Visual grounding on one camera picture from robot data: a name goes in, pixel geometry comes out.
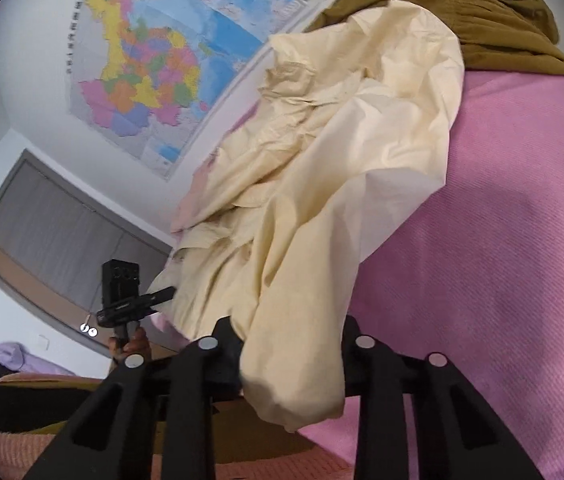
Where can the pink blanket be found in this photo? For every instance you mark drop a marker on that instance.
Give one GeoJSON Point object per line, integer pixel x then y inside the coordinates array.
{"type": "Point", "coordinates": [486, 260]}

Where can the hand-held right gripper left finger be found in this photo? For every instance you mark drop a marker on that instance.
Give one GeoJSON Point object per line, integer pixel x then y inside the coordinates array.
{"type": "Point", "coordinates": [224, 365]}

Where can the person's pink sweater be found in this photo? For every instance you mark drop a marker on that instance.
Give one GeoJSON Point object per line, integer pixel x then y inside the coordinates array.
{"type": "Point", "coordinates": [272, 465]}

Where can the grey door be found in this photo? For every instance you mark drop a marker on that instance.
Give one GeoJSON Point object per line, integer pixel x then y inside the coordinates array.
{"type": "Point", "coordinates": [52, 240]}

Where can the colourful wall map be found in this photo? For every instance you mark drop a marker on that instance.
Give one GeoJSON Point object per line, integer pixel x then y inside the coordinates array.
{"type": "Point", "coordinates": [162, 60]}

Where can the cream garment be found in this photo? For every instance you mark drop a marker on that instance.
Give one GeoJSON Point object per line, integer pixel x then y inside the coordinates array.
{"type": "Point", "coordinates": [337, 185]}

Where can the person's left hand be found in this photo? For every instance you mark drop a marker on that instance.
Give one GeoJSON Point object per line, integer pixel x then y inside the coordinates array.
{"type": "Point", "coordinates": [141, 345]}

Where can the olive brown garment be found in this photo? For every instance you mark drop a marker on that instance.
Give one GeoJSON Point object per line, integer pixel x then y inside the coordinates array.
{"type": "Point", "coordinates": [486, 25]}

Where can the dark cloth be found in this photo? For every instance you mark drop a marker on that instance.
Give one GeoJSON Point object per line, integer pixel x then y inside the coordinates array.
{"type": "Point", "coordinates": [22, 405]}

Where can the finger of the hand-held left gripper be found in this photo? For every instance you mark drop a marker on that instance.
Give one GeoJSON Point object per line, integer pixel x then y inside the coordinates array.
{"type": "Point", "coordinates": [162, 296]}

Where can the purple cloth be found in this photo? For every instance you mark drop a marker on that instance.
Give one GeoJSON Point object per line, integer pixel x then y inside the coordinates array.
{"type": "Point", "coordinates": [22, 357]}

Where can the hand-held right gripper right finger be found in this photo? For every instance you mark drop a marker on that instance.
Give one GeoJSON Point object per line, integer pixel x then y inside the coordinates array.
{"type": "Point", "coordinates": [356, 370]}

